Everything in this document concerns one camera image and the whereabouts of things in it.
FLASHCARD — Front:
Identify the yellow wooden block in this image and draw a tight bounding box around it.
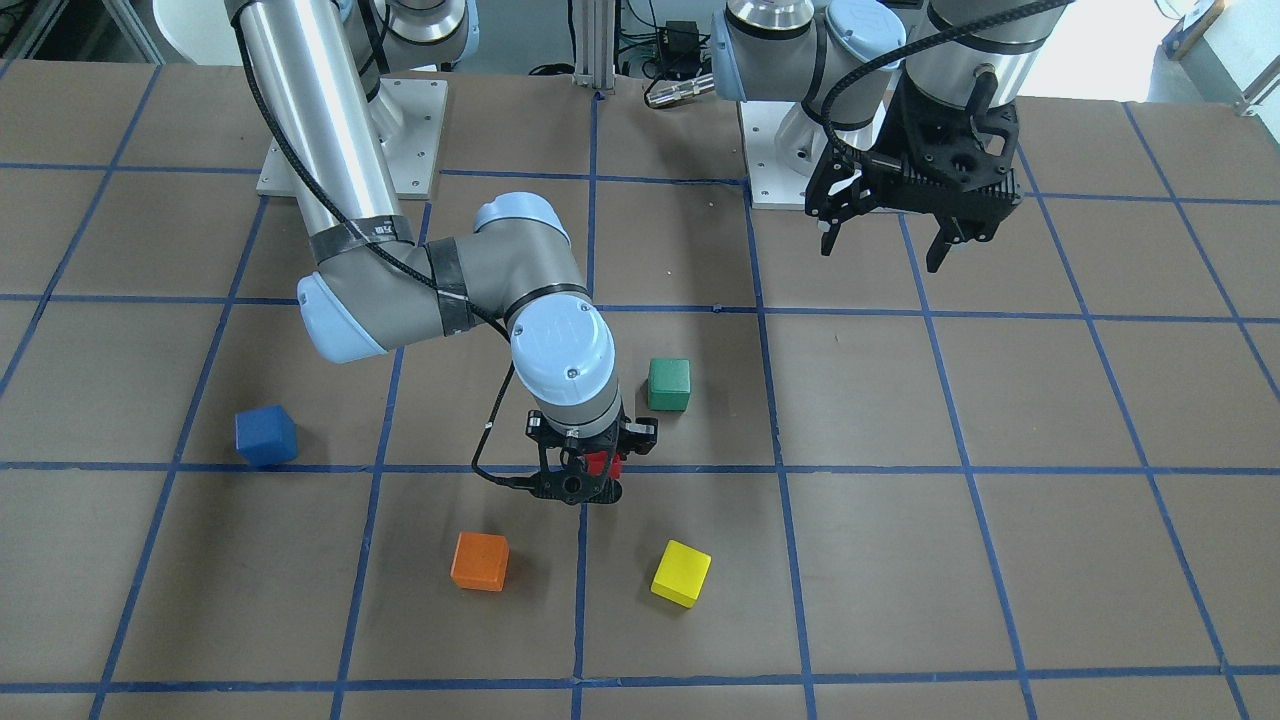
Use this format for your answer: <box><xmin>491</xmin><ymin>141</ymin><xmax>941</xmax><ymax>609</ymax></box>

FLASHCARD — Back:
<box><xmin>650</xmin><ymin>539</ymin><xmax>712</xmax><ymax>609</ymax></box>

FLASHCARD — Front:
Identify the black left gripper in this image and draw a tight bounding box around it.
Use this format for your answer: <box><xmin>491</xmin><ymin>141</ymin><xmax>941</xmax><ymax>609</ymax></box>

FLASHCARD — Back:
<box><xmin>805</xmin><ymin>76</ymin><xmax>1023</xmax><ymax>273</ymax></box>

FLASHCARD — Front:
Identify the green wooden block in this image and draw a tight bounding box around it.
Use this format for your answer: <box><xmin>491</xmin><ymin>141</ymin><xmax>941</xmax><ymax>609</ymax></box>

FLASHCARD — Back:
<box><xmin>646</xmin><ymin>357</ymin><xmax>692</xmax><ymax>413</ymax></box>

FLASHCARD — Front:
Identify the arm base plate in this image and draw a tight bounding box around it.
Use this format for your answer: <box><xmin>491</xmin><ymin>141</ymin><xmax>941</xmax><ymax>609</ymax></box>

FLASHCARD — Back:
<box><xmin>282</xmin><ymin>78</ymin><xmax>448</xmax><ymax>202</ymax></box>
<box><xmin>739</xmin><ymin>101</ymin><xmax>823</xmax><ymax>211</ymax></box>

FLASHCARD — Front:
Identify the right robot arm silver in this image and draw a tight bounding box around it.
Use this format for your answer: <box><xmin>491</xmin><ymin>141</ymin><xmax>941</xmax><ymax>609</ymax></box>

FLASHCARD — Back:
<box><xmin>225</xmin><ymin>1</ymin><xmax>658</xmax><ymax>505</ymax></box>

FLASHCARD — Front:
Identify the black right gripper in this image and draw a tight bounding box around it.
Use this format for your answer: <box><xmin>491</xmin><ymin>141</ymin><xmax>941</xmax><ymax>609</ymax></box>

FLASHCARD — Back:
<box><xmin>526</xmin><ymin>410</ymin><xmax>658</xmax><ymax>505</ymax></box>

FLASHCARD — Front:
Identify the blue wooden block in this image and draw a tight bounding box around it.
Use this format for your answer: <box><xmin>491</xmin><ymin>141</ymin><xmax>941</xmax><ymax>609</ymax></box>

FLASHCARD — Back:
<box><xmin>234</xmin><ymin>405</ymin><xmax>298</xmax><ymax>468</ymax></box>

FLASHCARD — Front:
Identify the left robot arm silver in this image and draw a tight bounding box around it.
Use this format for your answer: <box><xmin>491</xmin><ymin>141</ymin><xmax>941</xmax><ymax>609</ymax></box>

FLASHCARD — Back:
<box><xmin>710</xmin><ymin>1</ymin><xmax>1066</xmax><ymax>273</ymax></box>

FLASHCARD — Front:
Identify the orange wooden block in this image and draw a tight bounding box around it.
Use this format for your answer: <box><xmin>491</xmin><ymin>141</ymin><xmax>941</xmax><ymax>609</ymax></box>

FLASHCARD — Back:
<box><xmin>451</xmin><ymin>530</ymin><xmax>509</xmax><ymax>592</ymax></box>

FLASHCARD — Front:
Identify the red wooden block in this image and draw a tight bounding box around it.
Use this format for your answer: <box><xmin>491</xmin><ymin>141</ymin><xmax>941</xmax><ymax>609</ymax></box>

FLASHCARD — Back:
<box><xmin>584</xmin><ymin>451</ymin><xmax>626</xmax><ymax>480</ymax></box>

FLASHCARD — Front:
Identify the aluminium frame post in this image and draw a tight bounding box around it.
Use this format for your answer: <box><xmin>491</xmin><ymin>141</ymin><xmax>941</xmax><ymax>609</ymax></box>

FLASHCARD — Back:
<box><xmin>570</xmin><ymin>0</ymin><xmax>618</xmax><ymax>94</ymax></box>

